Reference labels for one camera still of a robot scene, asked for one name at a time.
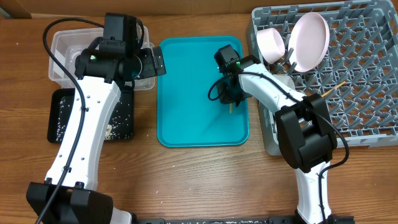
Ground grey-white bowl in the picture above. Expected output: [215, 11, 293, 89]
[274, 75, 295, 90]

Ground pile of rice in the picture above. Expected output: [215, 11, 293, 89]
[57, 91, 134, 141]

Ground white round plate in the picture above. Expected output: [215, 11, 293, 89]
[288, 12, 330, 72]

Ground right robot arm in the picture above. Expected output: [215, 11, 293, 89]
[213, 45, 337, 223]

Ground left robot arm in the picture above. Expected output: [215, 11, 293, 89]
[26, 13, 166, 223]

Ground grey dishwasher rack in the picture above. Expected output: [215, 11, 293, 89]
[247, 1, 397, 147]

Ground teal serving tray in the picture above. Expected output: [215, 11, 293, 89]
[157, 35, 250, 147]

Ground black plastic tray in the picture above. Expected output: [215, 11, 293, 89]
[47, 85, 135, 144]

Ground clear plastic bin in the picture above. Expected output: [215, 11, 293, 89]
[48, 26, 156, 91]

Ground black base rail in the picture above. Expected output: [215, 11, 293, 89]
[133, 215, 355, 224]

